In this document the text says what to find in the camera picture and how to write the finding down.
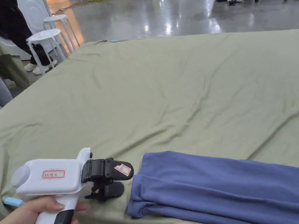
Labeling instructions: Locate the white round stool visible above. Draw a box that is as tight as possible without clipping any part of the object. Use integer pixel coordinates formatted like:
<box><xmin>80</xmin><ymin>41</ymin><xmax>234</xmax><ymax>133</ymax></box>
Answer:
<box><xmin>43</xmin><ymin>14</ymin><xmax>81</xmax><ymax>55</ymax></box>
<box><xmin>25</xmin><ymin>29</ymin><xmax>67</xmax><ymax>75</ymax></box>

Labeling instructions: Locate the bed with pale green sheet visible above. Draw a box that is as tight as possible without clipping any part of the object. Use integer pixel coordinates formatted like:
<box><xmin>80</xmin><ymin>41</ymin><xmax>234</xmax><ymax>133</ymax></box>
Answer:
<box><xmin>0</xmin><ymin>30</ymin><xmax>299</xmax><ymax>224</ymax></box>

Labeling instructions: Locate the blue garment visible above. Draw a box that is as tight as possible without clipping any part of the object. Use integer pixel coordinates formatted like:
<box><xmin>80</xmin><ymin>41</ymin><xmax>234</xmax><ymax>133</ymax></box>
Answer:
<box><xmin>127</xmin><ymin>151</ymin><xmax>299</xmax><ymax>224</ymax></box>

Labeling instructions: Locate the person's left hand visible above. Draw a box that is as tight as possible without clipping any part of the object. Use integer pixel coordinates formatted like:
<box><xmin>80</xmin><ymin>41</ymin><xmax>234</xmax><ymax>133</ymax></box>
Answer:
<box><xmin>0</xmin><ymin>195</ymin><xmax>91</xmax><ymax>224</ymax></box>

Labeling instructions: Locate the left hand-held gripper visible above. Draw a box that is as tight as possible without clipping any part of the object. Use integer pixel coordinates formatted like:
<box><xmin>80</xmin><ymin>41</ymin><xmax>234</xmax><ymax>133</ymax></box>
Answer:
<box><xmin>11</xmin><ymin>147</ymin><xmax>134</xmax><ymax>224</ymax></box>

